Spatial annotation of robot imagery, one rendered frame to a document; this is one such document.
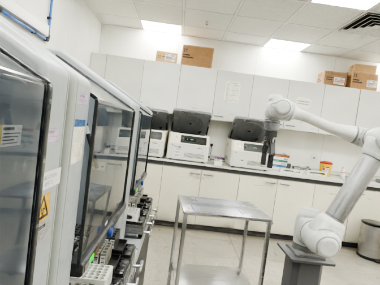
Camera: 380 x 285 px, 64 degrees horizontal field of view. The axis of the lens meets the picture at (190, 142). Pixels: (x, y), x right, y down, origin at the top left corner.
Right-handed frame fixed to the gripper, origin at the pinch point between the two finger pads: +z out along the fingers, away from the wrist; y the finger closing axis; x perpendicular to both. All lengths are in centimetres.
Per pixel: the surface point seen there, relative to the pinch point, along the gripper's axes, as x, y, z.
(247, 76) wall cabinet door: -32, 248, -96
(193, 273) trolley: 29, 43, 92
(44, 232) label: 75, -123, 5
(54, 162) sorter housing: 75, -121, -7
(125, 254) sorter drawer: 69, -56, 38
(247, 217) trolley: 1.4, 18.4, 38.0
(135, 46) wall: 133, 282, -124
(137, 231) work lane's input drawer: 69, -17, 43
